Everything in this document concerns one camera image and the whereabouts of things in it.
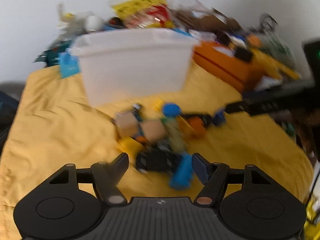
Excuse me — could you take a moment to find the black orange toy car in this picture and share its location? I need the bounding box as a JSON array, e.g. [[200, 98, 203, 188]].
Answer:
[[181, 113, 212, 138]]

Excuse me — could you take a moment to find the brown parcel bag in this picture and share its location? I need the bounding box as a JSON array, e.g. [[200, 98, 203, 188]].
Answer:
[[173, 10, 242, 33]]

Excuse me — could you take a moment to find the blue round disc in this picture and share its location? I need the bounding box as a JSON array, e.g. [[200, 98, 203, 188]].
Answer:
[[162, 102, 181, 118]]

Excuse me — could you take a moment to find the light blue card box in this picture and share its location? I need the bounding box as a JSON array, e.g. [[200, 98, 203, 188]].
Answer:
[[59, 51, 80, 78]]

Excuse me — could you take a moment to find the blue toy brick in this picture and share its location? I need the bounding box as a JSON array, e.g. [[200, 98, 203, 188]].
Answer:
[[169, 153, 193, 190]]

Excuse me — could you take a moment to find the dark green tissue pack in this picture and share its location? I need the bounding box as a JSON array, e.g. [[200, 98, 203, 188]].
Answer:
[[34, 40, 72, 67]]

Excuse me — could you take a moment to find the olive green toy vehicle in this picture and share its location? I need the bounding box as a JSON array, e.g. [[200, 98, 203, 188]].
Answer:
[[164, 118, 187, 153]]

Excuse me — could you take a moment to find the yellow toy brick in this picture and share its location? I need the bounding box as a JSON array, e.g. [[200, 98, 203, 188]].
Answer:
[[118, 137, 144, 153]]

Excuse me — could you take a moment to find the green net bag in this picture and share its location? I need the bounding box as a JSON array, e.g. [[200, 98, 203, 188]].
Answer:
[[258, 13, 296, 70]]

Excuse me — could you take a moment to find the white plastic bag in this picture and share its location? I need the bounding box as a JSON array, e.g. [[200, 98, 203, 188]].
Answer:
[[57, 3, 93, 41]]

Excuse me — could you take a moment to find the white plastic bin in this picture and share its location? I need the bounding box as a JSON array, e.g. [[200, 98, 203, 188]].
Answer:
[[70, 28, 199, 107]]

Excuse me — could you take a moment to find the yellow snack bag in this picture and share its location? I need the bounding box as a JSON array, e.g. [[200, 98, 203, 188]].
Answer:
[[110, 0, 174, 29]]

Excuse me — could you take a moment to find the orange box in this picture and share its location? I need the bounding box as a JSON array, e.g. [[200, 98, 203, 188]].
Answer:
[[193, 42, 264, 93]]

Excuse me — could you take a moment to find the wooden cube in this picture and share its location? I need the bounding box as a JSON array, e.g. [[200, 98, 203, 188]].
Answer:
[[140, 119, 167, 143], [115, 112, 139, 138]]

